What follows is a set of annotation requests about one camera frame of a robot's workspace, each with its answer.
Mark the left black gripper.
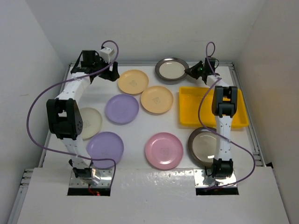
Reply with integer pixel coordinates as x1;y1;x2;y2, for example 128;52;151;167
92;55;119;81

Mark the steel rimmed plate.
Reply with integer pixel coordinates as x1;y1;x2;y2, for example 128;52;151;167
155;57;189;81
187;127;217;168

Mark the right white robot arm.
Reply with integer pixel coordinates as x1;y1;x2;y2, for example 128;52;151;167
185;56;238;187

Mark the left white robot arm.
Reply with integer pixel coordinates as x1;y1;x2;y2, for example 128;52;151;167
46;47;120;186

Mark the yellow plastic bin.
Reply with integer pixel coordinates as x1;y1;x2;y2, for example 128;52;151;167
179;86;249;128

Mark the far orange plate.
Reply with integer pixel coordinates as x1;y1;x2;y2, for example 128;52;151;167
118;70;149;95

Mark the orange plate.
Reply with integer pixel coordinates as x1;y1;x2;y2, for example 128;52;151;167
141;86;174;114
118;70;149;95

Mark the far purple plate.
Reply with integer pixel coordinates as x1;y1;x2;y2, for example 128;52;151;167
105;94;139;124

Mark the purple plate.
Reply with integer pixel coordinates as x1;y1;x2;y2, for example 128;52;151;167
86;132;124;163
105;94;139;124

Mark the near orange plate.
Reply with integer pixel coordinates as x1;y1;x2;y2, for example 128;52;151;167
141;86;174;114

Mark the cream white plate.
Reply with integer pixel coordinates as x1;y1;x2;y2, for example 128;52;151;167
80;107;102;140

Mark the near purple plate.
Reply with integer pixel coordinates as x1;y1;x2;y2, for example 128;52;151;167
86;132;124;163

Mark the pink plate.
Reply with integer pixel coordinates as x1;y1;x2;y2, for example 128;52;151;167
145;132;184;170

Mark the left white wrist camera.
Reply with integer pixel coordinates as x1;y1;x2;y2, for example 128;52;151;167
99;47;115;63

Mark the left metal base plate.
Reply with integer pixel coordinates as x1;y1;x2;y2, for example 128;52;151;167
69;168;113;188

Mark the metal base plate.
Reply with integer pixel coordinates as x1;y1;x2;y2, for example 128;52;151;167
193;169;237;189
69;168;113;188

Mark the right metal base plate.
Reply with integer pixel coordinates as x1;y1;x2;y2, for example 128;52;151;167
193;169;237;189

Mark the aluminium frame rail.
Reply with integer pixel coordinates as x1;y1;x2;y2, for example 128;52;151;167
7;61;268;224

